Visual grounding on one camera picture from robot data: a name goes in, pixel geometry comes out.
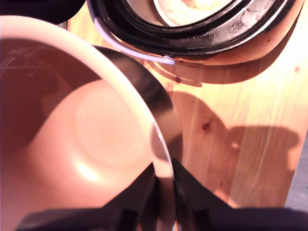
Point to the large black rice cooker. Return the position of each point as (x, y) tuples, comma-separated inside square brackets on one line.
[(216, 36)]

